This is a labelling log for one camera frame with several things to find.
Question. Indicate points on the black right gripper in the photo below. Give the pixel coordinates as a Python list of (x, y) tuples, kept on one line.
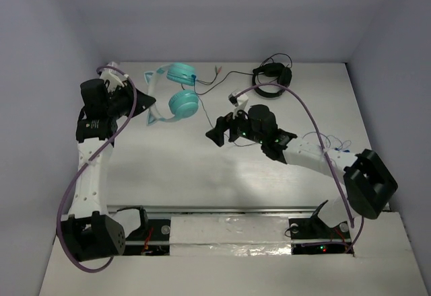
[(217, 134)]

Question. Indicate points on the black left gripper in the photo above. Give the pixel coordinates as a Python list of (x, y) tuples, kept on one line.
[(126, 98)]

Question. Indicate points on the teal cat ear headphones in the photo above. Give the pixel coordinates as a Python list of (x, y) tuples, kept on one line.
[(183, 104)]

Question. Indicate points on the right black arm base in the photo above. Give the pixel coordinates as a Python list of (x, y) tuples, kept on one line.
[(310, 236)]

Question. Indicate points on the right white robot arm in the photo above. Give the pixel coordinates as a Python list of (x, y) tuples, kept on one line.
[(366, 183)]

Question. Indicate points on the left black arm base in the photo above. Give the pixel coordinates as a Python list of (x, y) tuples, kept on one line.
[(144, 236)]

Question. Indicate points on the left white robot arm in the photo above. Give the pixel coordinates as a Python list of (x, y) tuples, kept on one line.
[(86, 231)]

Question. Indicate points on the black headphones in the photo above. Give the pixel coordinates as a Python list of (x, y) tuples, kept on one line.
[(275, 72)]

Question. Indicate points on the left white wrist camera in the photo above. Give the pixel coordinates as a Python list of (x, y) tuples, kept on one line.
[(112, 78)]

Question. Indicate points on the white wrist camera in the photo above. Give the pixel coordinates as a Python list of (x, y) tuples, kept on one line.
[(239, 101), (112, 78)]

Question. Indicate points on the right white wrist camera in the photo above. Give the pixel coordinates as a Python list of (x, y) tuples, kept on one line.
[(239, 101)]

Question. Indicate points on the aluminium front rail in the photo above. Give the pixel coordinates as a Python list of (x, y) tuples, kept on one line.
[(158, 210)]

